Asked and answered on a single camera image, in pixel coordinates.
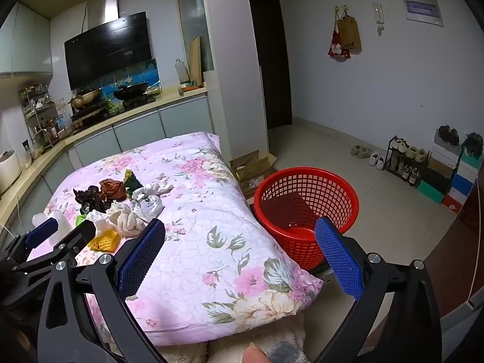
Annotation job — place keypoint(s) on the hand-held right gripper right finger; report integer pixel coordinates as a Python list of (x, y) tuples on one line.
[(338, 261)]

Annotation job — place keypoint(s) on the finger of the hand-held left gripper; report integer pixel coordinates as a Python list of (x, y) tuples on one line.
[(77, 236), (41, 230)]

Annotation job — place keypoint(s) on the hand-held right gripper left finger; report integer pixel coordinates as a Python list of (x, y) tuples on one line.
[(141, 257)]

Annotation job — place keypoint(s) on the bright green plastic scrap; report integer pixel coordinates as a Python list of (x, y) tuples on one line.
[(80, 221)]

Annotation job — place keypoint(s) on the yellow plastic mesh piece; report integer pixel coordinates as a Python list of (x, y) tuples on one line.
[(104, 241)]

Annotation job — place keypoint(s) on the cream knotted cloth ball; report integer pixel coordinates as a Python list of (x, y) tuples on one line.
[(126, 223)]

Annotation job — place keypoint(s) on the black wrapper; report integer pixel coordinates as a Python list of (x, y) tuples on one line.
[(89, 198)]

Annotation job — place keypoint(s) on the white plastic bag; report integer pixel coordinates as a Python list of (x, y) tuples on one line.
[(149, 204)]

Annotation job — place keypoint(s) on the yellow green scouring sponge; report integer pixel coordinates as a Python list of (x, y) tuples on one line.
[(132, 185)]

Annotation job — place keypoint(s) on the red plastic basket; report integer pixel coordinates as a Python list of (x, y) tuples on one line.
[(302, 196)]

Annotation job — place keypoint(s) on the person's right hand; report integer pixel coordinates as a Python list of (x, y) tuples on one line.
[(255, 354)]

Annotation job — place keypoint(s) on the white rice cooker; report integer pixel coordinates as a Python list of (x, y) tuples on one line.
[(7, 172)]

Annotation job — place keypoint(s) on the pink floral quilt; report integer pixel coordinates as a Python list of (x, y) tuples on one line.
[(211, 227)]

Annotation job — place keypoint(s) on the white sneaker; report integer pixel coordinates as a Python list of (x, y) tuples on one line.
[(373, 158), (380, 162)]

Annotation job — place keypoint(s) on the beige shoe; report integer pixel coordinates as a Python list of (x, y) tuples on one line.
[(355, 150), (365, 153)]

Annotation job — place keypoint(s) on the black shoe rack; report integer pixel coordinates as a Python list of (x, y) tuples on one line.
[(385, 158)]

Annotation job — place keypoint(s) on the metal spice rack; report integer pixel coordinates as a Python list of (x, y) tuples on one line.
[(37, 113)]

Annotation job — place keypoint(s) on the pale green base cabinets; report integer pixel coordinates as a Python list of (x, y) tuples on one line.
[(136, 130)]

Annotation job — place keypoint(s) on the black gas stove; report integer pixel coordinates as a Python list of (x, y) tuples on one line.
[(94, 115)]

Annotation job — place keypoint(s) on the brown wooden panel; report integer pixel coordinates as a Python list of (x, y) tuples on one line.
[(461, 257)]

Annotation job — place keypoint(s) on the cardboard box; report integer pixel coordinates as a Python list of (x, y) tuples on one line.
[(251, 172)]

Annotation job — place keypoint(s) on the row of light shoes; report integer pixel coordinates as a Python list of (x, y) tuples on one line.
[(410, 153)]

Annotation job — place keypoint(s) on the brass frying pan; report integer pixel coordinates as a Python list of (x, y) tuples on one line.
[(85, 98)]

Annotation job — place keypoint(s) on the stack of shoe boxes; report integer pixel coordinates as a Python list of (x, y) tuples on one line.
[(446, 166)]

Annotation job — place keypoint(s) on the black wok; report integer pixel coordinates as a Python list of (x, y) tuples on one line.
[(130, 90)]

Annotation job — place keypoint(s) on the dark shoe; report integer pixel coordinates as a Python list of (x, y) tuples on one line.
[(468, 141), (477, 145), (443, 132), (453, 137)]

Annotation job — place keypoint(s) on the blue sea backsplash picture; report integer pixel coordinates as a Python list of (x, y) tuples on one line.
[(147, 72)]

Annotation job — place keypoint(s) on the black range hood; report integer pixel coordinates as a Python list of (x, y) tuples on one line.
[(106, 53)]

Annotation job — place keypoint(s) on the translucent plastic jug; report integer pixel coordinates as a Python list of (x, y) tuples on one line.
[(180, 72)]

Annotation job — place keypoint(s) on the wooden cutting board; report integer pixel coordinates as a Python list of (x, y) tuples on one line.
[(194, 60)]

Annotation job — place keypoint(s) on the red printed bag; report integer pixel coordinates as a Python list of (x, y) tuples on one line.
[(336, 49)]

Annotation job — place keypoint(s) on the dark brown door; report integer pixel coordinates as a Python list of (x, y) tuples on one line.
[(272, 56)]

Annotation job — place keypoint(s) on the brown paper bag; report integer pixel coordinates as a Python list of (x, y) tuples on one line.
[(348, 32)]

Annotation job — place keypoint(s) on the frosted glass partition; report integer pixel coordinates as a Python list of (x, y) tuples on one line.
[(189, 15)]

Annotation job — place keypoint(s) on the white intercom handset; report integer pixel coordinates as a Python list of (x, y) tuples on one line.
[(378, 17)]

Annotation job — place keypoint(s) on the white electrical panel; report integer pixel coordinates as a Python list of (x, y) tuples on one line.
[(421, 7)]

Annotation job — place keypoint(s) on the pale green wall cabinets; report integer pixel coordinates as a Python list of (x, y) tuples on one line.
[(26, 41)]

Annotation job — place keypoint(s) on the silver hood duct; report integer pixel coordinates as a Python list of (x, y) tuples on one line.
[(109, 5)]

